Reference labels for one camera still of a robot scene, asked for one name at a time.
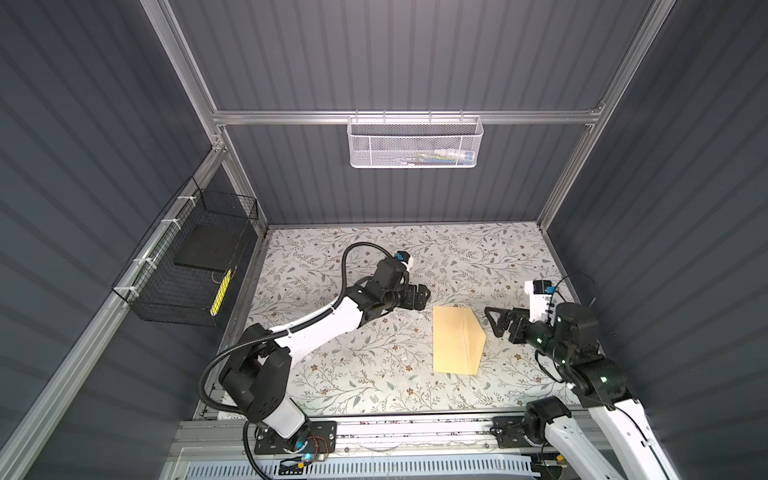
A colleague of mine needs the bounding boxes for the aluminium mounting rail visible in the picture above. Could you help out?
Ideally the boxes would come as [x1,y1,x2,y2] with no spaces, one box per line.
[170,409,655,463]

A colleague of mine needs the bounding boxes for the white wire basket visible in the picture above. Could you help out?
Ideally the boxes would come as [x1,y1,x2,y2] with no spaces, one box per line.
[346,115,484,169]

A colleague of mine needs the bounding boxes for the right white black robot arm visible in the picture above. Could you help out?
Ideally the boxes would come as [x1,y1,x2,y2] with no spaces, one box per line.
[484,302,679,479]

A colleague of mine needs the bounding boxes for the tan kraft envelope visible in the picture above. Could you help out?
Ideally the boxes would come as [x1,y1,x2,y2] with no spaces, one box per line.
[433,306,487,376]

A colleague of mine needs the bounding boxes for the black wire basket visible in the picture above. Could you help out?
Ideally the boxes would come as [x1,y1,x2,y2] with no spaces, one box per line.
[113,178,260,328]

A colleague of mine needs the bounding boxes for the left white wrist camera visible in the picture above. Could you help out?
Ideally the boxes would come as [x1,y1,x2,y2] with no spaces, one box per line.
[394,250,414,271]

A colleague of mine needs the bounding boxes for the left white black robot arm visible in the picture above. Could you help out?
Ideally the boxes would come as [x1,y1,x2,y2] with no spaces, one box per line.
[219,251,431,451]

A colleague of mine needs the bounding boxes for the pens in white basket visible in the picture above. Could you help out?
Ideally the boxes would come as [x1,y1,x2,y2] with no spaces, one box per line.
[398,149,476,168]

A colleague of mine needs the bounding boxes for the white ventilated cable duct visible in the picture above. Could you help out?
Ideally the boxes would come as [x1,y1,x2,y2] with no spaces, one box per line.
[182,454,535,480]

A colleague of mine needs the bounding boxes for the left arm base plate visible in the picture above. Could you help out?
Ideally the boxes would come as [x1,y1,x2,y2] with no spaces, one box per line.
[252,421,338,455]

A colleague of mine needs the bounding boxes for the left black corrugated cable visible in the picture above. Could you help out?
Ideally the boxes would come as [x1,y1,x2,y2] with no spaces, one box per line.
[196,241,397,480]

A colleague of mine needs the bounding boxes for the black foam pad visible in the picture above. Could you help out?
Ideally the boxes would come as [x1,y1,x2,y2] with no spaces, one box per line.
[174,225,246,273]

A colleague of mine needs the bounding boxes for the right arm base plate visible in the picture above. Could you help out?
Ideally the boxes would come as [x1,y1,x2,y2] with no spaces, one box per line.
[490,411,577,448]

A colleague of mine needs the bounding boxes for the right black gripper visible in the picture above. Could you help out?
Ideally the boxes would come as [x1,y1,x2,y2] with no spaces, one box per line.
[484,303,567,365]

